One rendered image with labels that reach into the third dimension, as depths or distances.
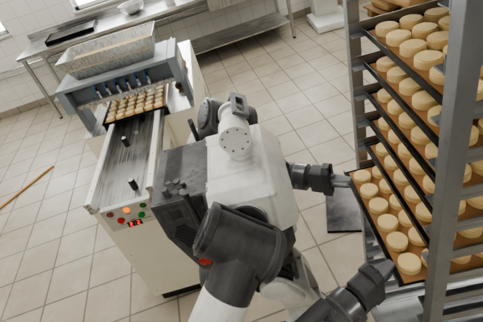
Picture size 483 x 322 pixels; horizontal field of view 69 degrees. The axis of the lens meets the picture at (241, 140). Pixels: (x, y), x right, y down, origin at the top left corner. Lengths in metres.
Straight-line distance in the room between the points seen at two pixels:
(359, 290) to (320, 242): 1.44
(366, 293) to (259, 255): 0.33
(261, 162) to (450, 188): 0.35
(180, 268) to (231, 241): 1.49
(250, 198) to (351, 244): 1.62
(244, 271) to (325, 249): 1.66
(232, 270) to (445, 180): 0.38
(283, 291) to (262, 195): 0.42
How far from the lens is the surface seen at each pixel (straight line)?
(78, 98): 2.36
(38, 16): 5.55
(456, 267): 0.99
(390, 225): 1.02
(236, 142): 0.71
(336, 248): 2.28
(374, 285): 0.89
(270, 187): 0.71
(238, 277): 0.64
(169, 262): 2.06
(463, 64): 0.53
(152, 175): 1.69
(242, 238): 0.62
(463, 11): 0.50
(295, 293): 1.09
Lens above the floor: 1.86
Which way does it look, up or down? 35 degrees down
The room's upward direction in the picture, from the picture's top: 18 degrees counter-clockwise
